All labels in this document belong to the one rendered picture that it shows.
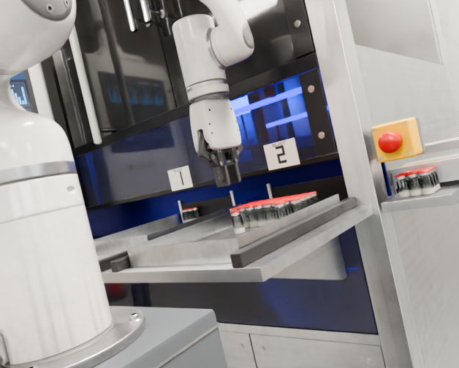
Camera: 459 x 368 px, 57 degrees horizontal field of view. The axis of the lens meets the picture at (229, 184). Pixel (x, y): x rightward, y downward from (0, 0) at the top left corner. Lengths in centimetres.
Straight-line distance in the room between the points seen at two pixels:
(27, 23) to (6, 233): 20
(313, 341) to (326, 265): 25
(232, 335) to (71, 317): 80
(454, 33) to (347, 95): 238
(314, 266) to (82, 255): 50
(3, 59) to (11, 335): 27
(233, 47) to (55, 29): 41
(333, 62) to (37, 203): 65
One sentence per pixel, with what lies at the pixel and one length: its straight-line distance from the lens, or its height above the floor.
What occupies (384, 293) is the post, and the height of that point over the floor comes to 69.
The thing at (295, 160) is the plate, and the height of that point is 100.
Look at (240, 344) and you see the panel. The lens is 122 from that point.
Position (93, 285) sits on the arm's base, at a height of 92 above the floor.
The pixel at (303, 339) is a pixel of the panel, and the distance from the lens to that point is 109.
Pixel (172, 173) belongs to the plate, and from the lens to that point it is 120.
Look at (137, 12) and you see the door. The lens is 130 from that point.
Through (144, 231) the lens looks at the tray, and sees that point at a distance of 124.
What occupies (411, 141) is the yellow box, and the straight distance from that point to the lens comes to 85.
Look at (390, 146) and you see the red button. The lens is 83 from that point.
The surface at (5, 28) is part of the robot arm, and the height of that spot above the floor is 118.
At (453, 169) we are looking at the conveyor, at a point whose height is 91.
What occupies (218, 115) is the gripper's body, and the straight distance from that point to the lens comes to 83.
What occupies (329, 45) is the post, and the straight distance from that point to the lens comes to 91.
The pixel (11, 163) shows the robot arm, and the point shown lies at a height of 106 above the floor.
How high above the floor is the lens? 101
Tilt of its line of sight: 2 degrees down
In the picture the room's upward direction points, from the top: 13 degrees counter-clockwise
